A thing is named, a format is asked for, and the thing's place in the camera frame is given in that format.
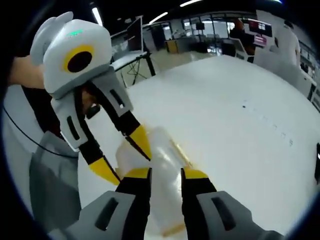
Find ceiling light strip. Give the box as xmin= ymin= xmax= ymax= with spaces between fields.
xmin=179 ymin=0 xmax=203 ymax=7
xmin=148 ymin=11 xmax=169 ymax=25
xmin=91 ymin=6 xmax=104 ymax=26

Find open laptop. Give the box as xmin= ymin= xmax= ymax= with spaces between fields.
xmin=126 ymin=16 xmax=145 ymax=53

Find clear yellow plastic buckle box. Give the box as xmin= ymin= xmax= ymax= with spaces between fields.
xmin=116 ymin=126 xmax=198 ymax=237

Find black laptop stand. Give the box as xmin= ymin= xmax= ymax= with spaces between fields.
xmin=111 ymin=50 xmax=158 ymax=88

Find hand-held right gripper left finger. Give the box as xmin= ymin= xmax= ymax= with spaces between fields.
xmin=74 ymin=167 xmax=153 ymax=240

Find person's white shirt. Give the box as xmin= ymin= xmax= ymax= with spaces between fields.
xmin=2 ymin=84 xmax=62 ymax=163

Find computer monitor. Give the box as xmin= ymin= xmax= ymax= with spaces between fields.
xmin=243 ymin=21 xmax=273 ymax=47

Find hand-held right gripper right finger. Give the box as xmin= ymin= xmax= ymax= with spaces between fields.
xmin=180 ymin=167 xmax=285 ymax=240

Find thin black worn cable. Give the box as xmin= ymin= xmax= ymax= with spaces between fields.
xmin=2 ymin=104 xmax=79 ymax=159

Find person's grey trousers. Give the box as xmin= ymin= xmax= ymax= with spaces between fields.
xmin=28 ymin=129 xmax=83 ymax=231

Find person's left hand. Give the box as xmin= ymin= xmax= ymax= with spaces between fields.
xmin=81 ymin=86 xmax=99 ymax=111

